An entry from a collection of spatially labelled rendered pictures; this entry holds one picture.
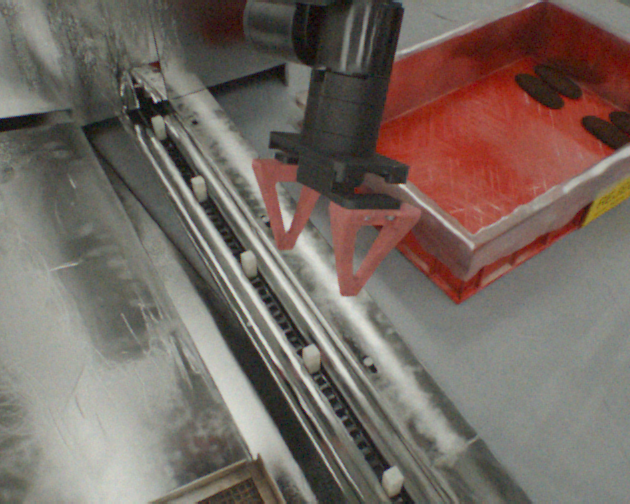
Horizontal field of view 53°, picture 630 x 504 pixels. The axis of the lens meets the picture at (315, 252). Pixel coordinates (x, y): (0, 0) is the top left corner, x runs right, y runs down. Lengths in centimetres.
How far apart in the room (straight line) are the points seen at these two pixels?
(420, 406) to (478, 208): 32
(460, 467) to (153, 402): 27
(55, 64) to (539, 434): 69
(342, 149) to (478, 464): 30
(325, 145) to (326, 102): 3
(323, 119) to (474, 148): 49
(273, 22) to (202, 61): 44
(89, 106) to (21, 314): 35
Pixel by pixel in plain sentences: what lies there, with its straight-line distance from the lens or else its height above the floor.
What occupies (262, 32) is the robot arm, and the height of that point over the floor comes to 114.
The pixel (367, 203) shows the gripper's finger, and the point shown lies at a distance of 42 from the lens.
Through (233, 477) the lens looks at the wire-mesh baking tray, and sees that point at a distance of 54.
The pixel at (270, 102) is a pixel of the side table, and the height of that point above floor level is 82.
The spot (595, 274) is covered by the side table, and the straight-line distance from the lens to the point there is 81.
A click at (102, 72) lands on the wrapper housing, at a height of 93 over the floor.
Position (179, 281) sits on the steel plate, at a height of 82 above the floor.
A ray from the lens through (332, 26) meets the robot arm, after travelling 45.
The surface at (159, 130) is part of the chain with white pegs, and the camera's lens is 90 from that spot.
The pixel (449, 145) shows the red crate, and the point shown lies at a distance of 92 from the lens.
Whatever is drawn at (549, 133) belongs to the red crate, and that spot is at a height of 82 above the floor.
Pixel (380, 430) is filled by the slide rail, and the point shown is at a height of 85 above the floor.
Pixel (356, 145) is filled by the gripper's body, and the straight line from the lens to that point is 45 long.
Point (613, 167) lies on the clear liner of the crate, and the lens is 79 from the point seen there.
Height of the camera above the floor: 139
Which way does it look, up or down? 49 degrees down
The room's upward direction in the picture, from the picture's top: straight up
